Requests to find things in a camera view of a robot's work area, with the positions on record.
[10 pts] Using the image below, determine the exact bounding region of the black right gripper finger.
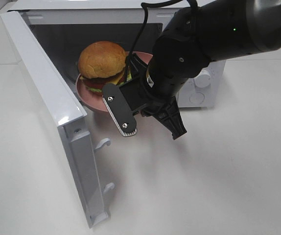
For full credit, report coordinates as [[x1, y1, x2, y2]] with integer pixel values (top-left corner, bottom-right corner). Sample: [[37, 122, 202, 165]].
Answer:
[[153, 96, 187, 140]]

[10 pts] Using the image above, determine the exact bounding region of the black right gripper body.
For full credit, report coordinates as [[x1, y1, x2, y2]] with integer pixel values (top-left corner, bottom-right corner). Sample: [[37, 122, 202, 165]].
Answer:
[[119, 56, 192, 118]]

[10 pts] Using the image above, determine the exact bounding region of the round door release button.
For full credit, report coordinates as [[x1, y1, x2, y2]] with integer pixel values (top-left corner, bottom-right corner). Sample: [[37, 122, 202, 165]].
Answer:
[[189, 93, 205, 105]]

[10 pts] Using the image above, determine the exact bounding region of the burger with bun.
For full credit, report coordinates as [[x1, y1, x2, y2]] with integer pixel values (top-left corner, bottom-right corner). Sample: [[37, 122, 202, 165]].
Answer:
[[78, 41, 132, 96]]

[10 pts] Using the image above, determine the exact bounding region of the white microwave door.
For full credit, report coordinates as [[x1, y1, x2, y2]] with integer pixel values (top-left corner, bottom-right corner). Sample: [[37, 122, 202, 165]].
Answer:
[[1, 11, 111, 228]]

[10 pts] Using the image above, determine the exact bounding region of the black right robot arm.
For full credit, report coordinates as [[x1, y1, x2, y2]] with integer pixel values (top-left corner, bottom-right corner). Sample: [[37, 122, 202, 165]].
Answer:
[[116, 0, 281, 139]]

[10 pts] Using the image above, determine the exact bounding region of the lower white round knob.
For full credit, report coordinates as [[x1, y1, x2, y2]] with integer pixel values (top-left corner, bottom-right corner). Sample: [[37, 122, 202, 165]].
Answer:
[[194, 70, 211, 88]]

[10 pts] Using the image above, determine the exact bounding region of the white microwave oven body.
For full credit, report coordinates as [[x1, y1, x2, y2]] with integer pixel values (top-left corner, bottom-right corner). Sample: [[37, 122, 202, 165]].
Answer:
[[7, 0, 225, 108]]

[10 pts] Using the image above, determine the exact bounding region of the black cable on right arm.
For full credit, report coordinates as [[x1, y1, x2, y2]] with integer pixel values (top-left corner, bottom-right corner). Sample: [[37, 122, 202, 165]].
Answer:
[[123, 0, 200, 83]]

